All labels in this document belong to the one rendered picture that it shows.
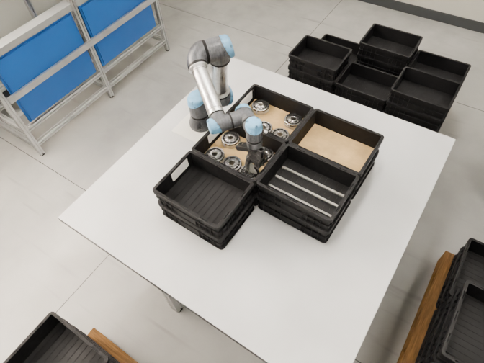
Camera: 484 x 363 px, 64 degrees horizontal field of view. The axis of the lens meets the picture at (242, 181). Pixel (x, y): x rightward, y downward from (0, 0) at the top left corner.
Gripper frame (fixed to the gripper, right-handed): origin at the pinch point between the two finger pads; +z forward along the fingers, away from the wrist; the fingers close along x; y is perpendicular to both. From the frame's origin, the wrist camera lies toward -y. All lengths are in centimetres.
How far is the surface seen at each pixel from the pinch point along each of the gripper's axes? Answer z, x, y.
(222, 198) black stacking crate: 2.3, -22.4, -1.3
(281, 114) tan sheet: 2.4, 42.3, -13.6
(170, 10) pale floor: 87, 171, -270
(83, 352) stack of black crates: 36, -115, -12
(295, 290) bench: 15, -33, 52
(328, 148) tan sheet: 2.3, 36.9, 21.7
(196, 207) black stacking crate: 2.2, -33.9, -7.7
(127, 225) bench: 15, -60, -36
